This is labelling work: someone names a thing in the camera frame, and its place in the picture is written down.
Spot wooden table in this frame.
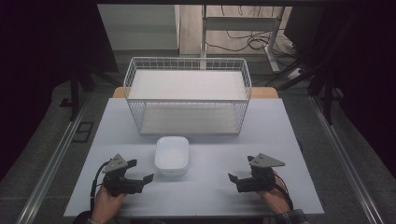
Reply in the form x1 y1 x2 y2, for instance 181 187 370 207
111 86 279 100

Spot white metal desk frame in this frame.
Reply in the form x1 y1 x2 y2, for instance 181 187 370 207
200 4 286 73

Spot black floor cables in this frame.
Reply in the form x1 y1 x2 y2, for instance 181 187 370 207
205 5 297 59

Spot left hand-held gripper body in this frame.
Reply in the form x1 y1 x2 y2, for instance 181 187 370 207
101 153 146 198

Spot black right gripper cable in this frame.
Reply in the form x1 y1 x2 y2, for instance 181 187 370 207
273 173 295 211

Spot aluminium rail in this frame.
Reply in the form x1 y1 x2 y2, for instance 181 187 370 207
308 95 383 224
15 92 92 224

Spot white wire basket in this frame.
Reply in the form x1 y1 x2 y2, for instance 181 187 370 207
122 56 252 136

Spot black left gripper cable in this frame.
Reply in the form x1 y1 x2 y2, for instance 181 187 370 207
90 160 112 213

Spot person's left hand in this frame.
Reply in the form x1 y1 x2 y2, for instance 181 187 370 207
91 186 127 224

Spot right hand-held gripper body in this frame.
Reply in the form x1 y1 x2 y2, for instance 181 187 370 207
235 152 286 194

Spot white rectangular bowl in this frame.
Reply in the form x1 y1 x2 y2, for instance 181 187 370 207
154 135 191 177

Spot dark monitor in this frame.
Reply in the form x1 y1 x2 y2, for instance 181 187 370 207
283 5 318 57

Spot person's right hand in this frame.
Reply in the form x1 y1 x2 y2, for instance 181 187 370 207
255 178 292 216

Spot white power strip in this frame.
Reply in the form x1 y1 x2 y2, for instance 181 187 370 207
286 67 304 80

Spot black tripod stand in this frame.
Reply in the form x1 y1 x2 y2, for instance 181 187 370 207
60 69 120 122
279 66 344 126

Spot black floor bracket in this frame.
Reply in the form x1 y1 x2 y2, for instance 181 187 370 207
72 120 95 144

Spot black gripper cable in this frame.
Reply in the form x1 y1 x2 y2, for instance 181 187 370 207
90 160 112 213
273 173 295 211

